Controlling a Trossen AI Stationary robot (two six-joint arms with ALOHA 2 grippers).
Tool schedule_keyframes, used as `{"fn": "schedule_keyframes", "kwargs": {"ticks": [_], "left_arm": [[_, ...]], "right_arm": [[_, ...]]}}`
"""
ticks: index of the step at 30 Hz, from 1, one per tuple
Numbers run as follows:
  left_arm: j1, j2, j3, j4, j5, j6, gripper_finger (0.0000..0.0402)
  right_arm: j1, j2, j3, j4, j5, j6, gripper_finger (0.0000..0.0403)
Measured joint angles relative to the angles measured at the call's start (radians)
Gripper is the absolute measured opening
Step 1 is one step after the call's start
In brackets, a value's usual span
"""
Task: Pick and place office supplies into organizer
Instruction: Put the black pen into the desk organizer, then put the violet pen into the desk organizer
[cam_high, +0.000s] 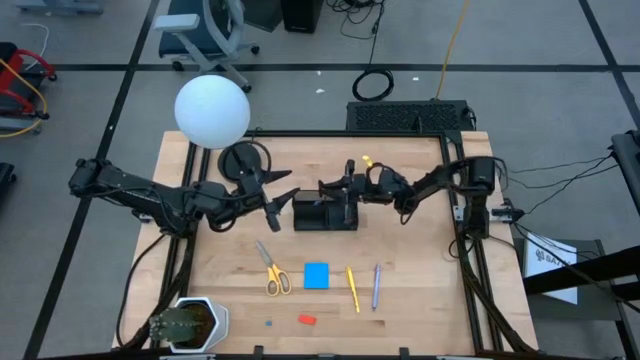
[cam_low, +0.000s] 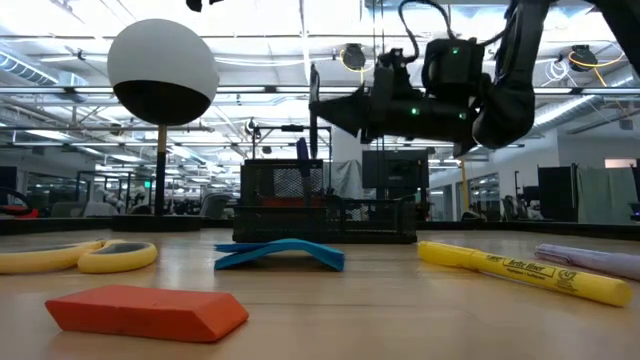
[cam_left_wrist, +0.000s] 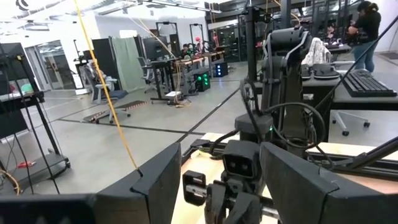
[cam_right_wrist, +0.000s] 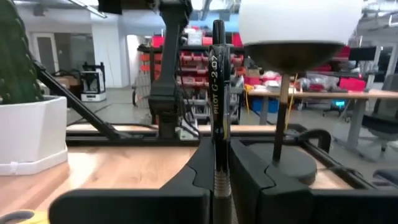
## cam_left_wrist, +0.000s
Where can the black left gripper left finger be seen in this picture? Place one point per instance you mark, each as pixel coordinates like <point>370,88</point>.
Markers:
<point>155,193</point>

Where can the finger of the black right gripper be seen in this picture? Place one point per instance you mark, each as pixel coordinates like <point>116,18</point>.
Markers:
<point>245,211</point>
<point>216,205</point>

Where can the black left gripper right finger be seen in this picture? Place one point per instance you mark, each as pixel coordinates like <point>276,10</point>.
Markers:
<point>295,193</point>

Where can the white office chair base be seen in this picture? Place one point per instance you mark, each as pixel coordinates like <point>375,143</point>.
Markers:
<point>348,121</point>

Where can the grey office chair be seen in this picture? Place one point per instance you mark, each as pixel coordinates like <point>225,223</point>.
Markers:
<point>105,90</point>

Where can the computer tower green lights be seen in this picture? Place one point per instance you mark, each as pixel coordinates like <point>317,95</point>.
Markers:
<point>202,81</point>

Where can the black computer desk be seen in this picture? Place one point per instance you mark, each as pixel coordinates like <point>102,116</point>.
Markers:
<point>367,102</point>

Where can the black equipment cart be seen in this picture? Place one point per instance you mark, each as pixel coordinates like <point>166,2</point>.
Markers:
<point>37,168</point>

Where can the computer tower blue lights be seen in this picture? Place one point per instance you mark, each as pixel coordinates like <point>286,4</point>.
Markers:
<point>221,69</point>

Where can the black keyboard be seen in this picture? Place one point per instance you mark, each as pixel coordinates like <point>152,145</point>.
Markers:
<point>367,84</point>

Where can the wooden workbench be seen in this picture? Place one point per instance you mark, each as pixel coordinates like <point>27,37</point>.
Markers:
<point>199,57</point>

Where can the green curtain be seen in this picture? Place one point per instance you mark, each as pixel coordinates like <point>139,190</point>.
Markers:
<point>127,62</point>

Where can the white patterned cloth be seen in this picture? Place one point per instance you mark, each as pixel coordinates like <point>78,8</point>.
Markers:
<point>317,53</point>

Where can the black partition panel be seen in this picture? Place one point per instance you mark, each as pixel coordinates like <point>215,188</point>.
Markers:
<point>102,59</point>

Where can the person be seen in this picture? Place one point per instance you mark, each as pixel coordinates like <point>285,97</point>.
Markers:
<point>368,28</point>

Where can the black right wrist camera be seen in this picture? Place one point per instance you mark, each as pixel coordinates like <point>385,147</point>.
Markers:
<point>241,158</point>

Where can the black aluminium table frame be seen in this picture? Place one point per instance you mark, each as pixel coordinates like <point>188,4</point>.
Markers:
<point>382,171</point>

